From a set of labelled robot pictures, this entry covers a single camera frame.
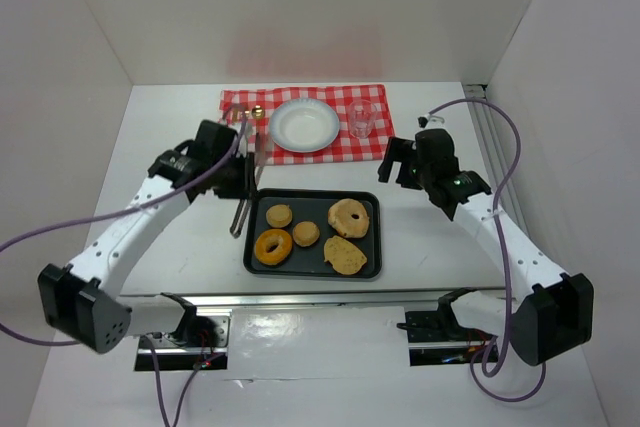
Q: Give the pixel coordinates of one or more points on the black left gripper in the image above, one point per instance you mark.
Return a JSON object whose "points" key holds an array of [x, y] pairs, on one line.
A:
{"points": [[249, 174]]}

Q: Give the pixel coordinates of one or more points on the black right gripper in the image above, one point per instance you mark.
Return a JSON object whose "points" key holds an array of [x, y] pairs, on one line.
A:
{"points": [[396, 163]]}

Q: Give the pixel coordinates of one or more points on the metal tongs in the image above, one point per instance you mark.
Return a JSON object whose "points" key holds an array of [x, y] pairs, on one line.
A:
{"points": [[262, 151]]}

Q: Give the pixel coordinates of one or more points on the speckled bread slice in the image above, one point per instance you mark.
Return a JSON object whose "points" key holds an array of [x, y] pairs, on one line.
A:
{"points": [[344, 257]]}

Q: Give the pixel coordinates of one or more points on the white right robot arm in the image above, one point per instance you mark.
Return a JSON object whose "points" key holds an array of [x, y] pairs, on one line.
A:
{"points": [[546, 311]]}

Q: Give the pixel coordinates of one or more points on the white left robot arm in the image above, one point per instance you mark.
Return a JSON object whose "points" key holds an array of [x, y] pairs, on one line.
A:
{"points": [[81, 299]]}

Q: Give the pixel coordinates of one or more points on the red white checkered cloth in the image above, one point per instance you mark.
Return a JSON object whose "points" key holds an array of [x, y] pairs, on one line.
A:
{"points": [[345, 148]]}

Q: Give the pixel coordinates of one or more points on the small round bun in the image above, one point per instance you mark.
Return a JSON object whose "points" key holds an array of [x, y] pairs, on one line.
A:
{"points": [[305, 233], [279, 216]]}

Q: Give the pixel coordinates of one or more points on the white paper plate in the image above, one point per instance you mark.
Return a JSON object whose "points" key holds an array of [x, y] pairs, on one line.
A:
{"points": [[303, 125]]}

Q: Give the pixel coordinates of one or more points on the clear plastic cup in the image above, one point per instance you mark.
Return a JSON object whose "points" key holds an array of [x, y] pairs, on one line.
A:
{"points": [[361, 117]]}

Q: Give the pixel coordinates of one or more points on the black baking tray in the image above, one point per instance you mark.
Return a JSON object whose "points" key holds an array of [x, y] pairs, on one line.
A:
{"points": [[312, 205]]}

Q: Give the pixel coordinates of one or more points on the orange glazed donut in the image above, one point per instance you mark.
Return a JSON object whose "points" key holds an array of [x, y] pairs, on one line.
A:
{"points": [[273, 247]]}

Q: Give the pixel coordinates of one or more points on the pale bagel with hole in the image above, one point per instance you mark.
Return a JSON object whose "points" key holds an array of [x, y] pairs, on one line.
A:
{"points": [[349, 218]]}

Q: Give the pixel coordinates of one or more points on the white cover board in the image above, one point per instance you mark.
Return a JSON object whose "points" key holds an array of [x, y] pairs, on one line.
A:
{"points": [[316, 344]]}

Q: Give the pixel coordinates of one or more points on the gold fork black handle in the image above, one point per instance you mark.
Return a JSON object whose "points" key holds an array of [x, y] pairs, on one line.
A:
{"points": [[242, 112]]}

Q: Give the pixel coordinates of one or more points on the metal base rail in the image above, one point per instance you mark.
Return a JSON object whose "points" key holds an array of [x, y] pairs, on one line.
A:
{"points": [[419, 325]]}

